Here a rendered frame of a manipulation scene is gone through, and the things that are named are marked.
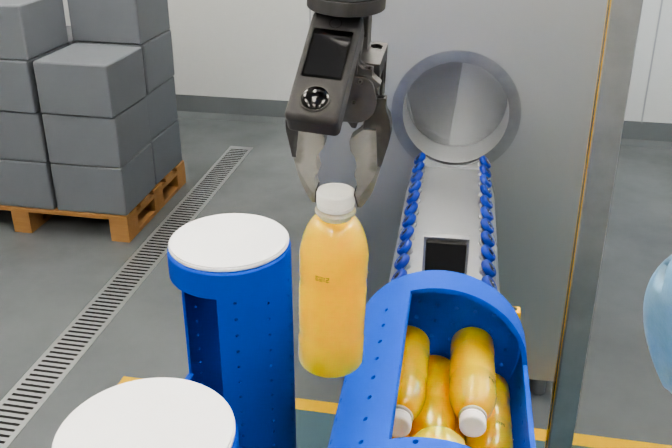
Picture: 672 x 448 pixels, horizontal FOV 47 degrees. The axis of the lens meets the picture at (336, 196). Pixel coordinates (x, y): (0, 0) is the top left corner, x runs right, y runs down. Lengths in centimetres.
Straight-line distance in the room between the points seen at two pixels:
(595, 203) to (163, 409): 105
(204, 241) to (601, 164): 91
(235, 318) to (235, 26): 415
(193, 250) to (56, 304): 199
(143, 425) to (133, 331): 214
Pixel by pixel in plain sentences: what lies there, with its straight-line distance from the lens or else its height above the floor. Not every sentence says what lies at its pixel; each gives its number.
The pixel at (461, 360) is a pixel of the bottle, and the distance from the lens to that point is 125.
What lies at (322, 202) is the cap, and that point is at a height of 155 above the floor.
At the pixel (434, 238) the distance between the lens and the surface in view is 172.
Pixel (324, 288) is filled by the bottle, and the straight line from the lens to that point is 79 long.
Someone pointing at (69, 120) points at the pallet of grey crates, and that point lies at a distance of 403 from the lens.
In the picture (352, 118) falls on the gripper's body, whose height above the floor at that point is 163.
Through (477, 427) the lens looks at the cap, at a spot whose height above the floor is 111.
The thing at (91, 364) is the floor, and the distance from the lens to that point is 328.
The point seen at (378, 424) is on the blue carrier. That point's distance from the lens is 100.
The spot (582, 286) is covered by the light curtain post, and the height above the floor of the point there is 91.
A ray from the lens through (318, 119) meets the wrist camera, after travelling 65.
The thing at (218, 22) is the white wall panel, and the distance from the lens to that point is 578.
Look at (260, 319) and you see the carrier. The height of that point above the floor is 89.
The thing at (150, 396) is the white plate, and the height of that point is 104.
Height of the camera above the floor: 187
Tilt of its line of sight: 24 degrees down
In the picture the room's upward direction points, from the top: straight up
